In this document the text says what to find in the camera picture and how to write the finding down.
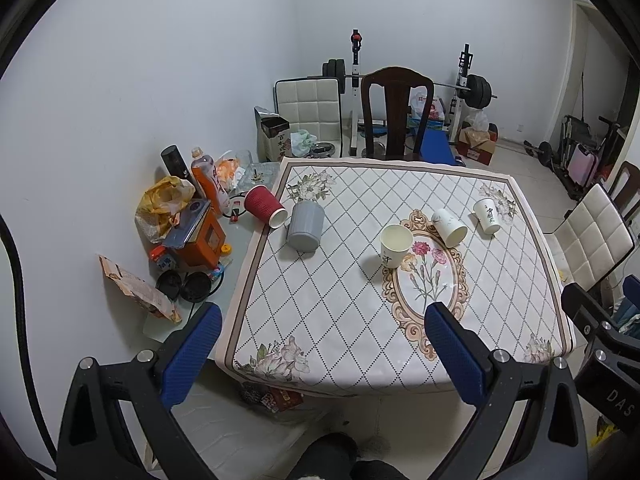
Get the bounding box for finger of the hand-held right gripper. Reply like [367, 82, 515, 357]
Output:
[561, 282, 621, 341]

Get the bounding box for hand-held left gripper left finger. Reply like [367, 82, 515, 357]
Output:
[56, 302, 223, 480]

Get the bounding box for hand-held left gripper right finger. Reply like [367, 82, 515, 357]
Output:
[424, 302, 590, 480]

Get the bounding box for white paper cup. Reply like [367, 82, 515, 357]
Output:
[431, 208, 469, 249]
[473, 198, 502, 236]
[380, 224, 414, 269]

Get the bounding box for red ribbed paper cup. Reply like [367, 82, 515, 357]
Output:
[243, 185, 289, 230]

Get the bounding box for grey ribbed cup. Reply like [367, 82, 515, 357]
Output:
[286, 201, 326, 253]

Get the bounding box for black round lid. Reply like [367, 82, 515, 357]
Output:
[181, 273, 212, 304]
[156, 270, 184, 302]

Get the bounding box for white padded chair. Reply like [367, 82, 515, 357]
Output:
[273, 76, 346, 158]
[552, 182, 636, 292]

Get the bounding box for brown paper packet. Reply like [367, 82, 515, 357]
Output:
[98, 254, 183, 324]

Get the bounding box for red packets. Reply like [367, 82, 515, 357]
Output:
[242, 382, 304, 414]

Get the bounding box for orange box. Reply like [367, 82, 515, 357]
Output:
[175, 212, 227, 271]

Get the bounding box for dark wooden chair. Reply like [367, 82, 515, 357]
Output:
[360, 66, 435, 162]
[607, 161, 640, 227]

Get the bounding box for person's dark leg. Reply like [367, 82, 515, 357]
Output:
[350, 459, 417, 480]
[290, 432, 361, 480]

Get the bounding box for pink suitcase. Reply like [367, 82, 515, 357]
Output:
[570, 142, 603, 187]

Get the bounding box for floral printed tablecloth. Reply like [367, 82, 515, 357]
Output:
[215, 156, 577, 402]

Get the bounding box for yellow plastic bag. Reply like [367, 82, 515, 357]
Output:
[134, 176, 197, 244]

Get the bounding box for black dumbbell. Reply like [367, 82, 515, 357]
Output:
[522, 140, 555, 167]

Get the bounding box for folded grey cart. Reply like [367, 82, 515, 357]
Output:
[557, 114, 597, 173]

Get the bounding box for orange drink bottle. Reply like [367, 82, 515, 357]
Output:
[190, 147, 231, 216]

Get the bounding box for orange snack bag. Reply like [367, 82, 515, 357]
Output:
[215, 152, 247, 192]

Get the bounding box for glass ashtray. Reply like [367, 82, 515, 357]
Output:
[237, 162, 281, 195]

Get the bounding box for brown cardboard box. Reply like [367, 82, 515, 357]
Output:
[456, 124, 499, 165]

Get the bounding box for black cylindrical bottle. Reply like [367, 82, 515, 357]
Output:
[160, 145, 192, 183]

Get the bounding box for blue weight bench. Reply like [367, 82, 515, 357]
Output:
[419, 127, 464, 166]

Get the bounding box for printed carton box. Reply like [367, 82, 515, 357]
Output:
[254, 106, 292, 163]

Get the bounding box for green and white plastic bag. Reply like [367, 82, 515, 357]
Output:
[290, 129, 320, 157]

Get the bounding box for black barbell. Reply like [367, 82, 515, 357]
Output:
[321, 59, 498, 109]

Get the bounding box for red and white plastic bag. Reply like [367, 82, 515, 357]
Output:
[407, 86, 446, 121]

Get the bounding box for white barbell rack stand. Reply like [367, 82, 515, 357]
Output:
[446, 45, 476, 143]
[347, 29, 367, 157]

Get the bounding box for black cable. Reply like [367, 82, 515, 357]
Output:
[0, 214, 58, 478]

